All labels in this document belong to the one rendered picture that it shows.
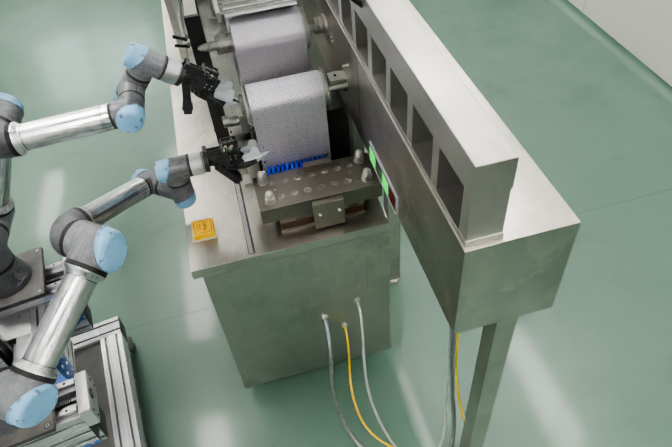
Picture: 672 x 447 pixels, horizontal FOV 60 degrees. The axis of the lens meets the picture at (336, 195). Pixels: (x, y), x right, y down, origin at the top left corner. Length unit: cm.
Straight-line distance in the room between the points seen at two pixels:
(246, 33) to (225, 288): 84
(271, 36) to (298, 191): 52
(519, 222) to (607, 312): 177
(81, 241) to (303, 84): 79
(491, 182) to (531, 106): 294
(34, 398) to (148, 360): 124
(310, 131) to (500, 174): 98
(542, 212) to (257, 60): 113
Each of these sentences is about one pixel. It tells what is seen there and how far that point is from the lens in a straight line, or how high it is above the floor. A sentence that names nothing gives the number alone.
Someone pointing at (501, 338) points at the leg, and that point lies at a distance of 168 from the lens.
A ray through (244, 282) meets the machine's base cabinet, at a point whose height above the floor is 78.
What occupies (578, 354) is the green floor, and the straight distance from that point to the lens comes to 281.
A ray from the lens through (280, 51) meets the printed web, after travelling 202.
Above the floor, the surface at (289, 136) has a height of 114.
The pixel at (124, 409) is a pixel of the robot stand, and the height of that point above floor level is 23.
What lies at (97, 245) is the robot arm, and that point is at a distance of 167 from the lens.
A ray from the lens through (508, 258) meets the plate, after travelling 125.
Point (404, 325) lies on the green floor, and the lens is 276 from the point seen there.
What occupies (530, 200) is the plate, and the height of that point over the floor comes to 144.
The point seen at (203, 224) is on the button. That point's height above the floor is 92.
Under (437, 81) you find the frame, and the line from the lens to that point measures 121.
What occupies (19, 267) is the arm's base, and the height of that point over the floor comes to 88.
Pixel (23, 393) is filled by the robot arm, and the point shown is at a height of 104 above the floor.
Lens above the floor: 234
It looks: 45 degrees down
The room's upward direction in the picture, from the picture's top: 6 degrees counter-clockwise
